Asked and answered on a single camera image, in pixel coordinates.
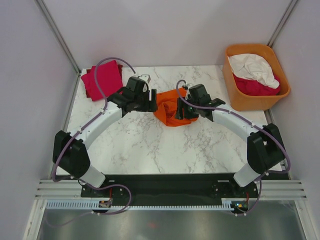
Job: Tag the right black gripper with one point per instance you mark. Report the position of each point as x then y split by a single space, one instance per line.
181 103

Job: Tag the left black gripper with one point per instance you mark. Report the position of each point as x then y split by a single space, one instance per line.
150 106

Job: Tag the orange t shirt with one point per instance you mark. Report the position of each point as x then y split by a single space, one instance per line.
167 109

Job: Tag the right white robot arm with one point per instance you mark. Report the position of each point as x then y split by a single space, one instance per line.
265 147

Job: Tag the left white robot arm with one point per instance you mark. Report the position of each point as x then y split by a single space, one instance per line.
70 150

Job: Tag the folded pink t shirt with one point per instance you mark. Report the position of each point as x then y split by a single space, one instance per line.
105 80

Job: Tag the crimson t shirt in basket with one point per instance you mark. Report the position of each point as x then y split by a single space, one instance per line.
254 88

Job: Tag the orange plastic basket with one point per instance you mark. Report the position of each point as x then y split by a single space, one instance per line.
242 102

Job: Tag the white t shirt in basket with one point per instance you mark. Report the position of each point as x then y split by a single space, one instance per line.
253 67

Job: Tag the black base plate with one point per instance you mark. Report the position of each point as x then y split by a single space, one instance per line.
171 190

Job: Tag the aluminium rail frame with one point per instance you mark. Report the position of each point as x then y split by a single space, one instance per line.
271 190

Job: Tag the white slotted cable duct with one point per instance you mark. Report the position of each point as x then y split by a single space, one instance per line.
60 204

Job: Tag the right corner aluminium post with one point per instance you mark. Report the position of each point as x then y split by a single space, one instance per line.
282 22

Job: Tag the corner aluminium post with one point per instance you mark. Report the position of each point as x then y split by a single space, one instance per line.
282 22
57 34

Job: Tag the left corner aluminium post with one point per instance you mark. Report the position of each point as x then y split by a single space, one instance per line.
57 34

